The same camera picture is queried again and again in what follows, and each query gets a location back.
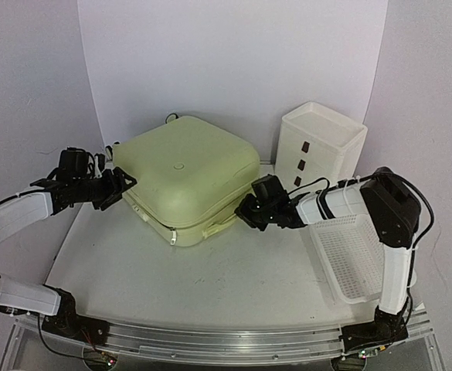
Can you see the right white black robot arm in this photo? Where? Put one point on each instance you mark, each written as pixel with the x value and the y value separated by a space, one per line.
pixel 384 329

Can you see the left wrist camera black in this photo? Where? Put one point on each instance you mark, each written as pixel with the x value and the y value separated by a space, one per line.
pixel 79 164

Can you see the white perforated plastic basket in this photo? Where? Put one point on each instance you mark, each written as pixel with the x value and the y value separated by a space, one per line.
pixel 364 240

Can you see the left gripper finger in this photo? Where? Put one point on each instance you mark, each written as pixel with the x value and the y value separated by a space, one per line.
pixel 104 200
pixel 122 179

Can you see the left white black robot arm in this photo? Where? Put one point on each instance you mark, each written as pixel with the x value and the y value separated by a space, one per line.
pixel 55 307

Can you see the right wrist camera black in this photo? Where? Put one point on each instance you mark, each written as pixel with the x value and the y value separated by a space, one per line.
pixel 268 189

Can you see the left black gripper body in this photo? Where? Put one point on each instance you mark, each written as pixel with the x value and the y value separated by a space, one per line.
pixel 86 192

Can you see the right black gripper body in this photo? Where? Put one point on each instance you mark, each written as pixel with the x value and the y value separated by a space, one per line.
pixel 254 210

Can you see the white three-drawer storage cabinet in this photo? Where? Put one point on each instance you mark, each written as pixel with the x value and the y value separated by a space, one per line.
pixel 316 141

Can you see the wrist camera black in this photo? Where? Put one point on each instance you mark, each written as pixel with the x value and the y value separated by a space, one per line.
pixel 268 189
pixel 79 164

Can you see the pale green hard-shell suitcase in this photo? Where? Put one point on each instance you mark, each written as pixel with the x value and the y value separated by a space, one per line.
pixel 191 175

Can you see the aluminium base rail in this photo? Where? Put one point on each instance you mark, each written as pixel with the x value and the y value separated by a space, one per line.
pixel 134 347

